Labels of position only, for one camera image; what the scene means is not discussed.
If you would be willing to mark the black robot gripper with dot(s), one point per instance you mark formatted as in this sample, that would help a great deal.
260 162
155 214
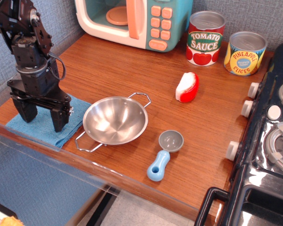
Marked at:
41 88

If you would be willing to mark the blue towel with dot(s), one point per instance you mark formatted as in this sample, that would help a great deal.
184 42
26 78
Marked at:
41 128

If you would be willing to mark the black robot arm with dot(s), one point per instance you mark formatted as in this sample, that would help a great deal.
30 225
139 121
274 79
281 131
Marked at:
21 28

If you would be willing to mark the clear acrylic barrier panel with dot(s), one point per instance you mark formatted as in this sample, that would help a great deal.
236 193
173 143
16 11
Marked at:
54 187

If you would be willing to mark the blue grey toy scoop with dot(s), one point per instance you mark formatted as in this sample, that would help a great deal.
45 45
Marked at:
170 141

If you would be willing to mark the teal toy microwave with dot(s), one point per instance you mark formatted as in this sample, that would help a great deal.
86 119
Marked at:
155 25

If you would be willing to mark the red white toy food slice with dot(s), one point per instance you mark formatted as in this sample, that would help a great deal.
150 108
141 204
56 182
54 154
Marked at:
187 88

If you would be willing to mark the tomato sauce can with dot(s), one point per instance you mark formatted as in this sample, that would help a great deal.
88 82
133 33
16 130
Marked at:
205 35

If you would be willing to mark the pineapple slices can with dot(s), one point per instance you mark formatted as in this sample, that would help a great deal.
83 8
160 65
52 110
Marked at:
244 53

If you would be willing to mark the black toy stove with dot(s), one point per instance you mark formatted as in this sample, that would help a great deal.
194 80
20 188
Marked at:
255 196

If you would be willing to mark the steel bowl with wire handles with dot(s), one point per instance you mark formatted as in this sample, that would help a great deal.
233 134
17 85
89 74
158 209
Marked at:
115 120

